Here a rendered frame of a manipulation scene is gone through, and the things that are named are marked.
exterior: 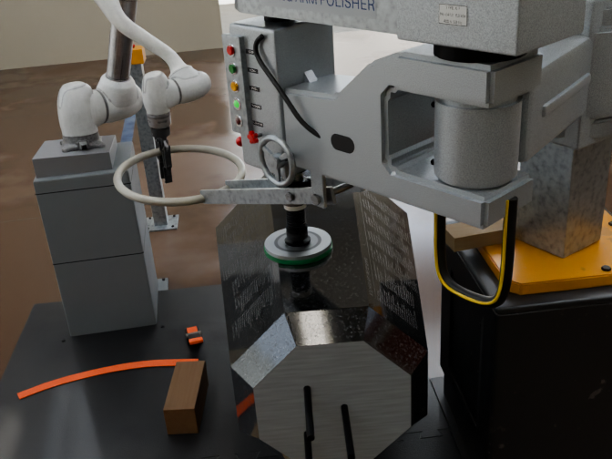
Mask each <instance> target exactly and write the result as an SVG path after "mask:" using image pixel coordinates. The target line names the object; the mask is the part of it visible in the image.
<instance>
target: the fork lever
mask: <svg viewBox="0 0 612 459"><path fill-rule="evenodd" d="M325 179H326V196H327V204H336V203H337V202H336V198H335V195H337V194H339V193H342V192H362V191H363V189H361V188H358V187H355V186H353V185H350V184H347V183H344V182H341V181H339V180H336V179H333V178H329V177H326V176H325ZM225 183H226V185H228V186H229V189H202V190H200V194H201V195H202V196H203V197H204V199H205V202H204V204H312V203H313V204H314V205H315V206H318V205H319V204H320V203H321V200H320V197H319V196H318V195H316V194H313V195H311V187H302V188H279V187H277V186H275V185H273V184H272V183H271V182H269V180H268V179H267V178H255V179H233V180H225Z"/></svg>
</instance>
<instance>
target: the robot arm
mask: <svg viewBox="0 0 612 459"><path fill-rule="evenodd" d="M94 1H95V2H96V4H97V5H98V7H99V8H100V9H101V11H102V12H103V13H104V15H105V16H106V18H107V19H108V21H109V22H110V34H109V45H108V56H107V72H106V73H105V74H104V75H103V76H102V77H101V78H100V81H99V83H98V85H97V89H92V88H91V86H90V85H88V84H87V83H84V82H81V81H76V82H70V83H66V84H64V85H63V86H62V87H61V88H60V89H59V92H58V97H57V114H58V119H59V124H60V127H61V131H62V135H63V140H61V141H60V145H62V147H63V148H62V152H63V153H66V152H70V151H77V150H87V149H90V148H103V147H105V143H104V142H102V140H101V139H102V137H101V136H99V133H98V128H97V127H98V126H100V125H102V124H104V123H111V122H116V121H119V120H122V119H125V118H128V117H132V116H133V115H135V114H136V113H137V112H138V111H139V110H140V109H141V108H142V105H143V103H144V107H145V109H146V110H147V116H148V125H149V126H150V129H151V136H152V137H154V139H155V144H156V148H159V150H160V151H161V153H162V155H160V156H157V159H158V162H159V169H160V176H161V178H162V179H165V183H166V184H167V183H170V182H173V181H172V174H171V168H172V162H171V154H170V145H169V144H168V140H167V136H169V135H170V124H171V118H170V108H172V107H174V106H175V105H178V104H185V103H188V102H192V101H195V100H197V99H199V98H202V97H204V96H205V95H206V94H207V93H208V92H209V90H210V87H211V81H210V78H209V76H208V75H207V74H206V73H204V72H201V71H197V70H195V69H194V68H192V66H188V65H186V64H185V63H184V62H183V61H182V59H181V58H180V57H179V55H178V54H177V53H176V52H175V51H174V50H172V49H171V48H170V47H169V46H167V45H166V44H164V43H163V42H161V41H160V40H158V39H157V38H155V37H154V36H153V35H151V34H150V33H148V32H147V31H146V30H144V29H143V28H141V27H140V26H138V25H136V14H137V5H138V0H94ZM133 41H135V42H136V43H138V44H140V45H141V46H143V47H145V48H146V49H147V50H149V51H151V52H152V53H154V54H155V55H157V56H159V57H161V58H162V59H163V60H164V61H165V62H166V63H167V64H168V66H169V69H170V75H169V77H168V78H169V79H168V78H167V77H166V75H165V74H164V73H163V72H161V71H151V72H148V73H146V74H145V75H144V76H143V80H142V92H141V90H140V88H139V87H138V86H137V85H136V84H135V81H134V79H133V78H132V76H131V75H130V68H131V58H132V49H133Z"/></svg>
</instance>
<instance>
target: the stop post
mask: <svg viewBox="0 0 612 459"><path fill-rule="evenodd" d="M145 60H146V53H145V47H143V46H134V47H133V49H132V58H131V68H130V75H131V76H132V78H133V79H134V81H135V84H136V85H137V86H138V87H139V88H140V90H141V92H142V80H143V76H144V75H145V72H144V67H143V64H144V63H145ZM135 115H136V121H137V126H138V135H139V141H140V146H141V152H145V151H148V150H151V149H154V148H156V144H155V139H154V137H152V136H151V129H150V126H149V125H148V116H147V110H146V109H145V107H144V103H143V105H142V108H141V109H140V110H139V111H138V112H137V113H136V114H135ZM143 162H144V168H145V173H146V179H147V183H148V194H149V196H150V197H157V198H165V195H164V189H163V184H162V178H161V176H160V169H159V162H158V159H157V157H153V158H148V159H145V160H143ZM151 209H152V215H153V217H149V218H147V222H148V232H154V231H163V230H176V229H177V228H178V222H179V215H168V212H167V207H162V206H153V205H151Z"/></svg>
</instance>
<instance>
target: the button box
mask: <svg viewBox="0 0 612 459"><path fill-rule="evenodd" d="M221 36H222V44H223V53H224V60H225V68H226V77H227V85H228V92H229V108H230V116H231V124H232V131H234V132H237V133H240V134H243V135H246V136H247V135H248V134H249V131H251V130H253V125H252V116H251V107H250V91H249V81H248V72H247V63H246V54H245V45H244V36H238V35H233V34H230V33H226V34H222V35H221ZM228 44H232V45H233V46H234V48H235V56H229V54H228V53H227V45H228ZM230 62H233V63H234V64H235V65H236V67H237V74H236V75H232V74H231V73H230V71H229V64H230ZM232 80H235V81H237V83H238V84H239V92H238V93H235V92H233V90H232V89H231V87H230V84H231V81H232ZM235 97H236V98H237V99H238V100H239V101H240V104H241V107H240V110H237V109H236V108H235V107H234V106H233V98H235ZM236 115H239V116H240V117H241V118H242V122H243V124H242V127H238V126H237V125H236V123H235V116H236Z"/></svg>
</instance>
